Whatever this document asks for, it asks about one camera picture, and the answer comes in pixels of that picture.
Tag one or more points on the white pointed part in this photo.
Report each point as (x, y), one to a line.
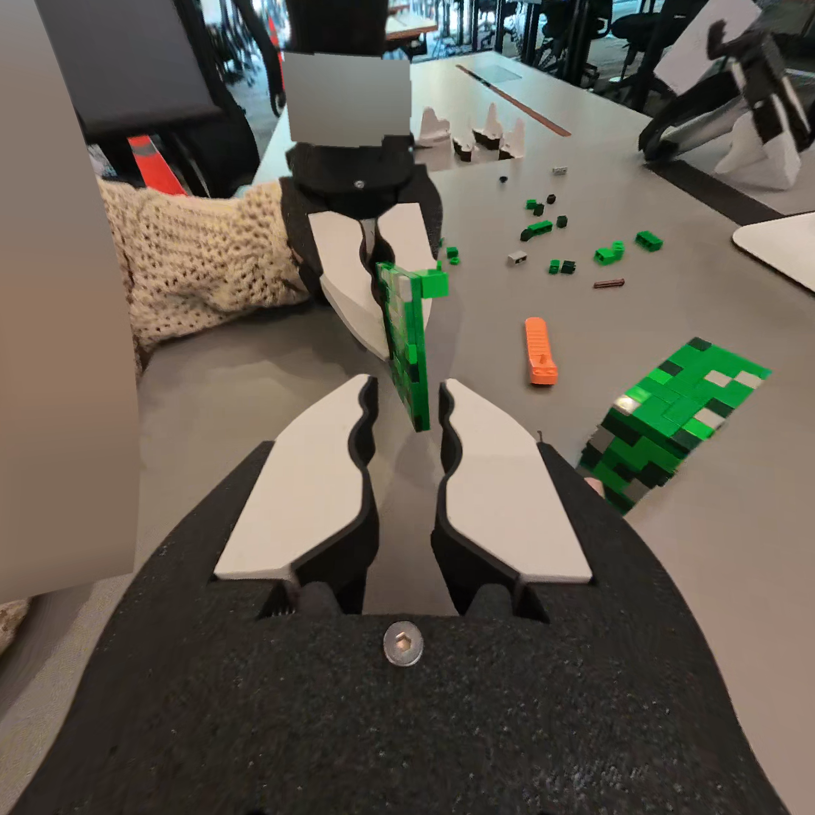
(514, 141)
(489, 130)
(465, 148)
(435, 127)

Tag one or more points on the green lego base plate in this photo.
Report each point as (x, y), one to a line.
(404, 344)

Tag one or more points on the orange brick separator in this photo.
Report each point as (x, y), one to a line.
(540, 356)

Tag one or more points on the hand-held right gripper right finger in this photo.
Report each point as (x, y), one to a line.
(509, 496)

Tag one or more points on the green lego cube frame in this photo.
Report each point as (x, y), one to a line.
(675, 407)

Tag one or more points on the white book stand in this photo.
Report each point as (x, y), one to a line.
(783, 254)

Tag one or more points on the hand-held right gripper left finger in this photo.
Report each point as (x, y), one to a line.
(299, 490)

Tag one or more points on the small green lego brick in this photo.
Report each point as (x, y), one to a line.
(434, 283)

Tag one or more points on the brown lego bar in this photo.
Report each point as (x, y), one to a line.
(609, 283)

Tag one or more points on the orange and grey striped object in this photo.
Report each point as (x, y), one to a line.
(156, 165)

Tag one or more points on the person's right hand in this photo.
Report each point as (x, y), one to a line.
(594, 487)

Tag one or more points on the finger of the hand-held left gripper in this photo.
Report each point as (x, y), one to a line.
(337, 267)
(407, 239)

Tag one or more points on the scattered small green bricks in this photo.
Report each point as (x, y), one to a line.
(648, 240)

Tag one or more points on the black office chair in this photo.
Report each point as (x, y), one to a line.
(643, 32)
(560, 25)

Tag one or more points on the person's left forearm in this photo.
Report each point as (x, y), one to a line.
(191, 254)

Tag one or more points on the white and black stand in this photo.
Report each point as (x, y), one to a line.
(761, 159)

